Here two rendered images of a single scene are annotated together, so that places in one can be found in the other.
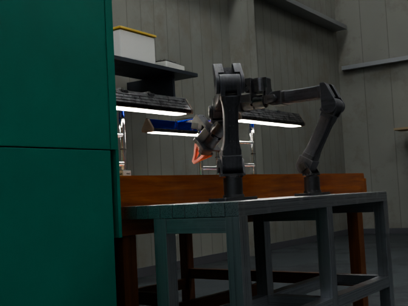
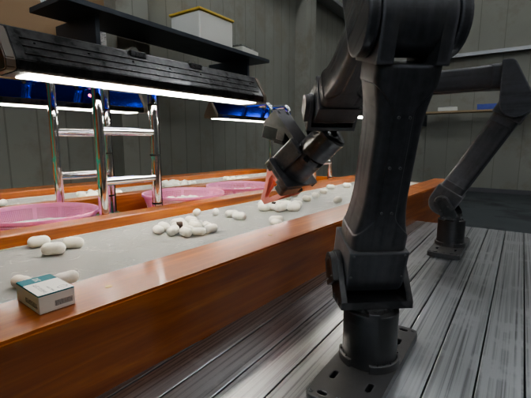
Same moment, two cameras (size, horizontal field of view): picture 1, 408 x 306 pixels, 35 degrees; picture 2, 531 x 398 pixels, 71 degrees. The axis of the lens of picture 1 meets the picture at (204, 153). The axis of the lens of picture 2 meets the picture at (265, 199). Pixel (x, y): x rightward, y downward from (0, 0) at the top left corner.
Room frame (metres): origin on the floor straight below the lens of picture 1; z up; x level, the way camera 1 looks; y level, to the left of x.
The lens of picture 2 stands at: (1.70, 0.03, 0.93)
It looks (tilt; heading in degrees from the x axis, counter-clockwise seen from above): 9 degrees down; 0
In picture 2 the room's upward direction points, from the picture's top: straight up
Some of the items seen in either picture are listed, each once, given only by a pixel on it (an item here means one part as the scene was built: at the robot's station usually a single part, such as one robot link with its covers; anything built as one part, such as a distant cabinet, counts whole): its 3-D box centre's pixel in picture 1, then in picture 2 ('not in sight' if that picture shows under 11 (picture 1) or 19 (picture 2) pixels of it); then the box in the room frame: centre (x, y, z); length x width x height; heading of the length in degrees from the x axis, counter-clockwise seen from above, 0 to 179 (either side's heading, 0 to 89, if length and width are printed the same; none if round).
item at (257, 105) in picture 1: (260, 100); not in sight; (2.72, -0.25, 1.08); 0.07 x 0.06 x 0.07; 56
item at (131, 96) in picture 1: (135, 100); (163, 75); (2.53, 0.26, 1.08); 0.62 x 0.08 x 0.07; 142
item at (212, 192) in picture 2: not in sight; (184, 205); (2.92, 0.31, 0.72); 0.27 x 0.27 x 0.10
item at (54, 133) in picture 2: not in sight; (70, 153); (2.83, 0.63, 0.90); 0.20 x 0.19 x 0.45; 142
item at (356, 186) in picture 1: (260, 197); (359, 236); (2.71, -0.22, 0.67); 1.81 x 0.12 x 0.19; 142
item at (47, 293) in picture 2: (120, 173); (45, 292); (2.07, 0.27, 0.77); 0.06 x 0.04 x 0.02; 52
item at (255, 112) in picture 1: (268, 116); not in sight; (3.30, -0.34, 1.08); 0.62 x 0.08 x 0.07; 142
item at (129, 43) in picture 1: (122, 50); (202, 32); (5.17, 0.61, 1.90); 0.45 x 0.37 x 0.25; 146
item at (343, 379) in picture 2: (233, 188); (369, 333); (2.11, -0.09, 0.71); 0.20 x 0.07 x 0.08; 146
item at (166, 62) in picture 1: (161, 68); (238, 53); (5.58, 0.33, 1.81); 0.34 x 0.32 x 0.09; 146
